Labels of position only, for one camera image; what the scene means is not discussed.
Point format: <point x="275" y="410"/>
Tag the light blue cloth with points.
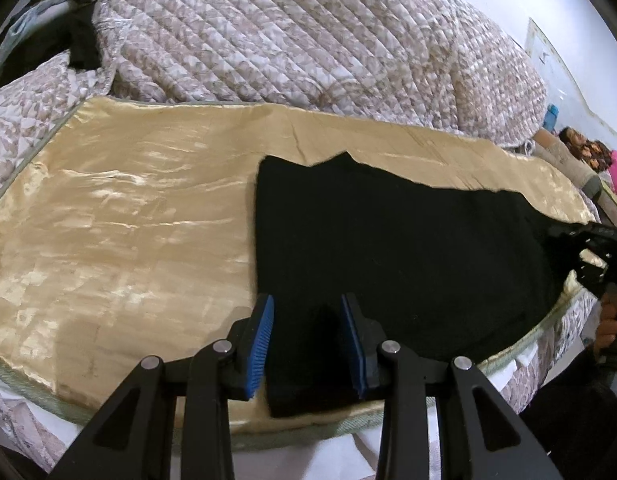
<point x="18" y="27"/>

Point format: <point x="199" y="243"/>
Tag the white wall poster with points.
<point x="555" y="62"/>

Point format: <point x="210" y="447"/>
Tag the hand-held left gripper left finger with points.
<point x="259" y="347"/>

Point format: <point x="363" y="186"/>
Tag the person's dark clothing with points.
<point x="573" y="410"/>

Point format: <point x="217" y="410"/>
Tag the small blue object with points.
<point x="552" y="117"/>

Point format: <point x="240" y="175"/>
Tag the white bed sheet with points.
<point x="298" y="460"/>

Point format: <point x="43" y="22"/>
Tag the person's right hand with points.
<point x="610" y="322"/>

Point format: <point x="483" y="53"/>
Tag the black pants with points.
<point x="398" y="285"/>

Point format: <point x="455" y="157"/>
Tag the floral quilted comforter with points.
<point x="288" y="45"/>

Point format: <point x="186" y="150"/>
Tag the black cloth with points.
<point x="81" y="42"/>

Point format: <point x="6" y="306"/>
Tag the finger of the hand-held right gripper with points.
<point x="585" y="266"/>
<point x="570" y="232"/>

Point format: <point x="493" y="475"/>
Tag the golden satin blanket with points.
<point x="123" y="240"/>

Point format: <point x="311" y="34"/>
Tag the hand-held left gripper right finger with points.
<point x="357" y="355"/>

